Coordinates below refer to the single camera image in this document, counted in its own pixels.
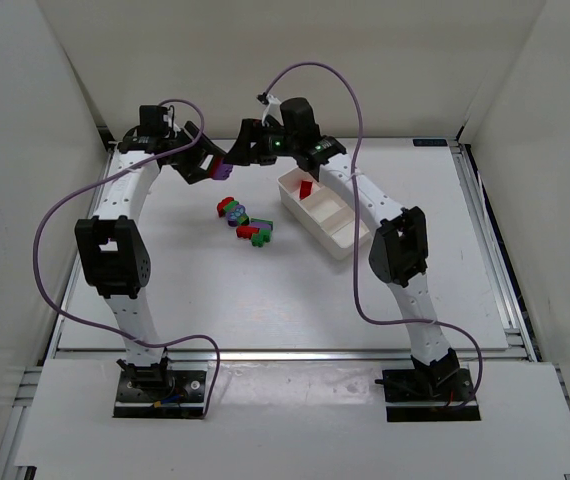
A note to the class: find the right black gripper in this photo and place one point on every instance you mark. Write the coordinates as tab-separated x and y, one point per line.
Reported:
251	140

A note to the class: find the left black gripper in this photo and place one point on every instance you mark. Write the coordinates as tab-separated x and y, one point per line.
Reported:
191	156

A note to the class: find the red rounded lego brick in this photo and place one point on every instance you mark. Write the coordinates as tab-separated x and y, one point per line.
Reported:
215	173

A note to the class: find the purple paw print lego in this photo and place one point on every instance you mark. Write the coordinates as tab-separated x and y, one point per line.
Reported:
237	216

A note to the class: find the red sloped lego brick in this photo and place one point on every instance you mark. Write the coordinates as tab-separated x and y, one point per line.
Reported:
305	189

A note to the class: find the purple curved lego brick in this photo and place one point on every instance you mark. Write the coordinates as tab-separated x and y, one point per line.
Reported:
226	171

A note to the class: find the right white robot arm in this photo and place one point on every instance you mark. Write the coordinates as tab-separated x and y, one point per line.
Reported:
399	249

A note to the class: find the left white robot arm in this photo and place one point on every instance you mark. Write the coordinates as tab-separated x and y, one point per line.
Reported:
113	255

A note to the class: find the green flat lego on table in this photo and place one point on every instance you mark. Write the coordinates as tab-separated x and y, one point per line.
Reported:
261	224

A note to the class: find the red lego brick on table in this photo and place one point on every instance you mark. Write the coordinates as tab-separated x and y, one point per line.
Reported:
246	232

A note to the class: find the white three-compartment tray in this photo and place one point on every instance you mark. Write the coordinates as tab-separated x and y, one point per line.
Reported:
328	218

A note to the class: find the blue label sticker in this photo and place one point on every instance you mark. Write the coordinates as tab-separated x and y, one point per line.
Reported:
429	142

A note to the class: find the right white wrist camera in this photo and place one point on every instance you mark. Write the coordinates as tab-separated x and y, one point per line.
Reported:
271	106

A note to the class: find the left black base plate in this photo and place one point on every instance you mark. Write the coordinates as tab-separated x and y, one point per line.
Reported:
183	398

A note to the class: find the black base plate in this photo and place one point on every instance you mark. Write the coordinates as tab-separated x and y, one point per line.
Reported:
183	398
408	400

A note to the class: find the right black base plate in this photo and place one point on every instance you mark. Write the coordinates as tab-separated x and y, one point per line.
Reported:
408	400

